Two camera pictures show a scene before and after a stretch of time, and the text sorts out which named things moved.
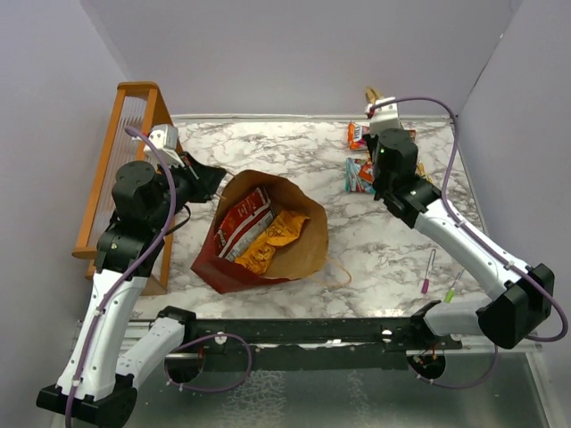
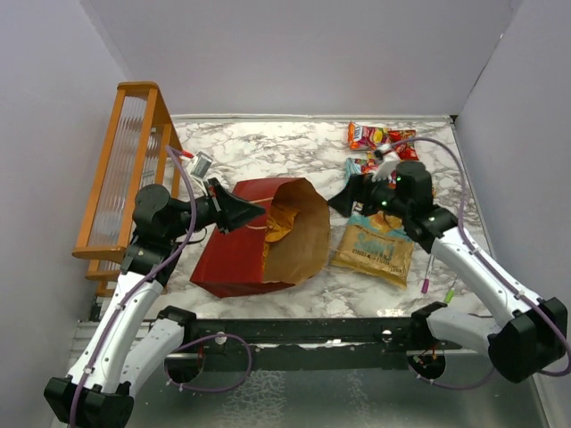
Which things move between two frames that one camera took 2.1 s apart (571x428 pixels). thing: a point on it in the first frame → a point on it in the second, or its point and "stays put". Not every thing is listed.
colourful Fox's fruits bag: (356, 139) stays put
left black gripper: (205, 179) → (229, 210)
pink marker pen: (426, 283) stays put
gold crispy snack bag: (372, 95) → (377, 245)
